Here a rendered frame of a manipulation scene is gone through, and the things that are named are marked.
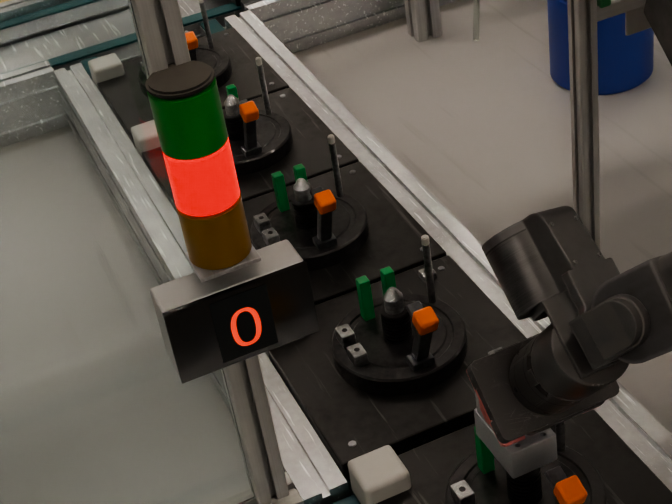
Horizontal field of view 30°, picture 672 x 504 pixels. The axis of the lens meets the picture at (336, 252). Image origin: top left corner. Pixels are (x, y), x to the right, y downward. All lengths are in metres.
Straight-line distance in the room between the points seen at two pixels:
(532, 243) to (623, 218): 0.80
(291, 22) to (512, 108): 0.44
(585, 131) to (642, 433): 0.29
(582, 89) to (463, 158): 0.64
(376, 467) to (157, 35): 0.46
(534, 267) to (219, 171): 0.24
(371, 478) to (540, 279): 0.35
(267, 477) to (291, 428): 0.09
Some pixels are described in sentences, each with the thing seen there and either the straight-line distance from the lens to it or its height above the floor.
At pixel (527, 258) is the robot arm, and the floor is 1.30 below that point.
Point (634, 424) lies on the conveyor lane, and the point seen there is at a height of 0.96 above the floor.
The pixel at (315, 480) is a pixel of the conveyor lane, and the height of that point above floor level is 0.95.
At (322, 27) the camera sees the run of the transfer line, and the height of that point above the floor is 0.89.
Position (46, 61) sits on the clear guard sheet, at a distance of 0.91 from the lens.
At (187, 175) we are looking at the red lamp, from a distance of 0.92.
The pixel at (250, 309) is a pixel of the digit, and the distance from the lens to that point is 0.99.
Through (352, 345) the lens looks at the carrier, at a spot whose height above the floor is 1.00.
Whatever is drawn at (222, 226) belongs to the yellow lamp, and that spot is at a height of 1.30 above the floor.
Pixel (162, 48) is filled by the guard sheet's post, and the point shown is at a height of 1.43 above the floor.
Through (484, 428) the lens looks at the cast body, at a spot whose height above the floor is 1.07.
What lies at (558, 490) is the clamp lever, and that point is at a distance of 1.02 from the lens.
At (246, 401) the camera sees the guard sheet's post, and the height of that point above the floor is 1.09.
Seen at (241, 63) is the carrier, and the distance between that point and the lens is 1.92.
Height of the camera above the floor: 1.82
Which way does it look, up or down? 36 degrees down
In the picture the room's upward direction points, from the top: 10 degrees counter-clockwise
